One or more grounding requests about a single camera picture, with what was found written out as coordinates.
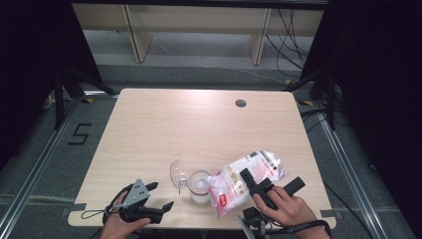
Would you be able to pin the grey tape strip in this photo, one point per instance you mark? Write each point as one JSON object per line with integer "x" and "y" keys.
{"x": 77, "y": 207}
{"x": 328, "y": 213}

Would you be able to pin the person's right hand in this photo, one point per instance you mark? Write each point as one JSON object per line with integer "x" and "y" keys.
{"x": 290, "y": 212}

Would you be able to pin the grey table grommet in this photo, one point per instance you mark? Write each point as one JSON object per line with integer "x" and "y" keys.
{"x": 241, "y": 103}

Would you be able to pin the person's left hand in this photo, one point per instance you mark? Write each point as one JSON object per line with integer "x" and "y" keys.
{"x": 116, "y": 229}

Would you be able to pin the beige wooden shelf unit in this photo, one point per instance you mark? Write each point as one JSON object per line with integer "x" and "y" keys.
{"x": 199, "y": 18}

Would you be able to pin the black curtain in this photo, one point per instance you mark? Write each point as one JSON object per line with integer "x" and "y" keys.
{"x": 26, "y": 49}
{"x": 381, "y": 66}

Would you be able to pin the red and white sugar pouch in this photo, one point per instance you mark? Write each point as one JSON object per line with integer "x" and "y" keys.
{"x": 232, "y": 191}

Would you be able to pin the yellow and black tape piece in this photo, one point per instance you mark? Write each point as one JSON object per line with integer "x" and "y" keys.
{"x": 288, "y": 81}
{"x": 88, "y": 100}
{"x": 306, "y": 103}

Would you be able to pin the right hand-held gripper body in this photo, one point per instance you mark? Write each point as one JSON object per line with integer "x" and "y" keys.
{"x": 252, "y": 215}

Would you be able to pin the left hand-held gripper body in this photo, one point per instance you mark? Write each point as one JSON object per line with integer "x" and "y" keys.
{"x": 136, "y": 192}

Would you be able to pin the metal floor rail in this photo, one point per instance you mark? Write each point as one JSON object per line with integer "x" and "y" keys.
{"x": 37, "y": 166}
{"x": 345, "y": 166}

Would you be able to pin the clear glass jar with lid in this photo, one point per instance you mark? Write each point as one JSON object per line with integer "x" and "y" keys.
{"x": 198, "y": 186}

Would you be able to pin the black metal stand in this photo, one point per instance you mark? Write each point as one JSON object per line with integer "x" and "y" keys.
{"x": 59, "y": 99}
{"x": 330, "y": 106}

